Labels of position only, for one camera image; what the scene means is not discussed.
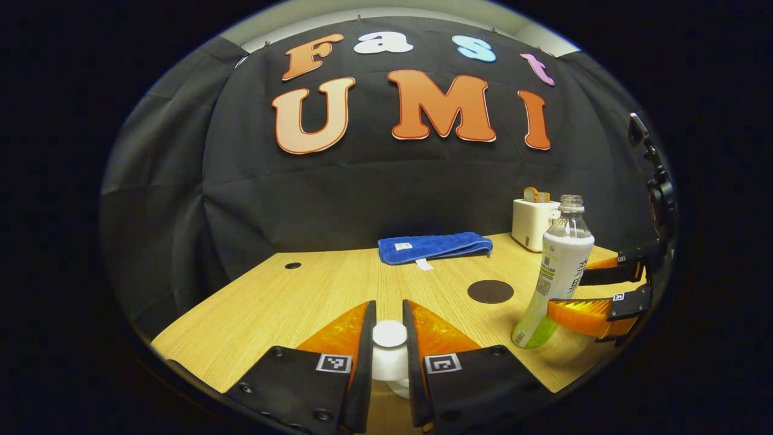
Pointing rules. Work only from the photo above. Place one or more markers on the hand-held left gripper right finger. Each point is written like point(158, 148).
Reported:
point(413, 374)

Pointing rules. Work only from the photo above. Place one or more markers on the white teacup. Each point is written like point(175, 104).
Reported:
point(400, 389)

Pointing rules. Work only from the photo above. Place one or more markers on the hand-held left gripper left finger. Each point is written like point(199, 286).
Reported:
point(365, 374)

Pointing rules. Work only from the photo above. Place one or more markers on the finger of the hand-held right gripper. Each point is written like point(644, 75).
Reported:
point(616, 272)
point(592, 317)

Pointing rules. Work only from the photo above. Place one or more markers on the blue towel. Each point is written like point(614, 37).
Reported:
point(435, 246)

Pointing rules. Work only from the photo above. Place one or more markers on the white green water bottle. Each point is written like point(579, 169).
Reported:
point(561, 266)

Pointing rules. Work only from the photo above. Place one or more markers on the dark round coaster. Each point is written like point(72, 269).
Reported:
point(490, 292)

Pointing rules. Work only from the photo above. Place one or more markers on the white toaster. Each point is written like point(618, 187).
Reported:
point(531, 226)

